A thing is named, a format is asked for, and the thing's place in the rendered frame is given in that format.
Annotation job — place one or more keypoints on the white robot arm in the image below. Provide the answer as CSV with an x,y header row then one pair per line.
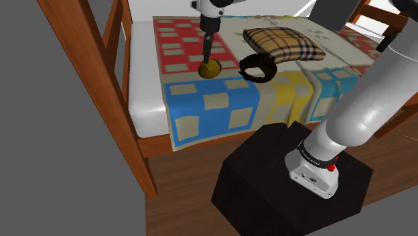
x,y
359,114

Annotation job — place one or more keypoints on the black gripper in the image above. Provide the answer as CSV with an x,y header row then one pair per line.
x,y
210,24

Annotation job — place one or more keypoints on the yellow-brown round fruit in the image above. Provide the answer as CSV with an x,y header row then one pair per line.
x,y
209,69

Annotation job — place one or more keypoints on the tan plaid pillow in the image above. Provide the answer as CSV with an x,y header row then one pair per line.
x,y
284,44

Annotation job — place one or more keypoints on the black robot stand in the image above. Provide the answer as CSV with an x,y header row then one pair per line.
x,y
261,183

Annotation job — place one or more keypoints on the wooden bed with patchwork quilt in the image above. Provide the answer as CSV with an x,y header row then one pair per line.
x,y
209,104

